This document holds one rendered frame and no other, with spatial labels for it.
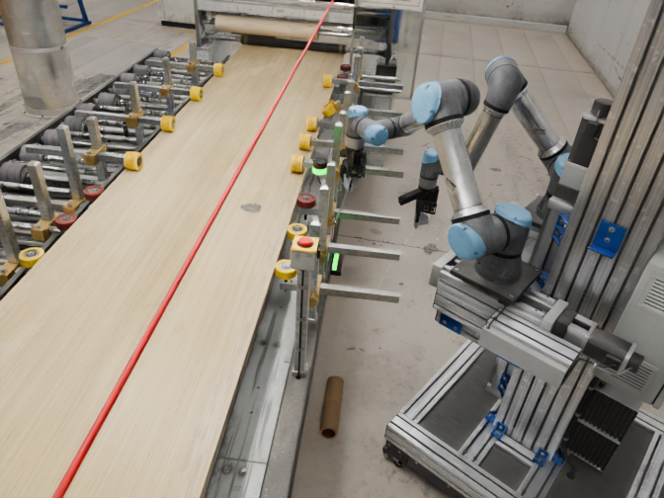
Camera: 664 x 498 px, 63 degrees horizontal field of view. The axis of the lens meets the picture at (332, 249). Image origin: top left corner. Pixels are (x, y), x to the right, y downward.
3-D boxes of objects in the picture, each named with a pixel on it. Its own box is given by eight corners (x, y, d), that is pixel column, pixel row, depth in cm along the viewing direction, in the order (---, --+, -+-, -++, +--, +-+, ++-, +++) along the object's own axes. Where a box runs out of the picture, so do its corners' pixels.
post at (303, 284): (307, 368, 182) (313, 259, 156) (304, 378, 178) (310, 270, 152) (293, 366, 182) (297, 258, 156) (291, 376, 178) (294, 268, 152)
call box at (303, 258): (317, 259, 158) (319, 237, 153) (314, 274, 152) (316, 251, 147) (293, 257, 158) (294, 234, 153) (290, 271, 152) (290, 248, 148)
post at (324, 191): (322, 285, 226) (330, 183, 199) (321, 290, 223) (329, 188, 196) (314, 284, 226) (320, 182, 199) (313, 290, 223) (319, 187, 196)
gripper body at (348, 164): (346, 180, 211) (348, 151, 204) (340, 170, 218) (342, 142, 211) (365, 179, 213) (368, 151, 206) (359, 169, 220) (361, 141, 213)
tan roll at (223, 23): (384, 44, 423) (386, 28, 416) (384, 48, 413) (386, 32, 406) (206, 28, 430) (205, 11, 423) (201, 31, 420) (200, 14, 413)
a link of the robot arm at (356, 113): (356, 113, 196) (344, 105, 201) (353, 141, 202) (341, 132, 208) (373, 110, 199) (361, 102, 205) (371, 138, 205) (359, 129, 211)
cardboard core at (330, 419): (344, 376, 261) (338, 429, 236) (343, 387, 266) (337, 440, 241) (327, 374, 261) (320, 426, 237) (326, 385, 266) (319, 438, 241)
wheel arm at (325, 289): (397, 299, 199) (399, 290, 196) (397, 305, 196) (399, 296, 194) (281, 286, 201) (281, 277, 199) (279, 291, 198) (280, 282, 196)
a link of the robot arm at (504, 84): (533, 81, 178) (466, 202, 206) (528, 71, 187) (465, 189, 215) (500, 69, 177) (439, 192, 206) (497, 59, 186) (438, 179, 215)
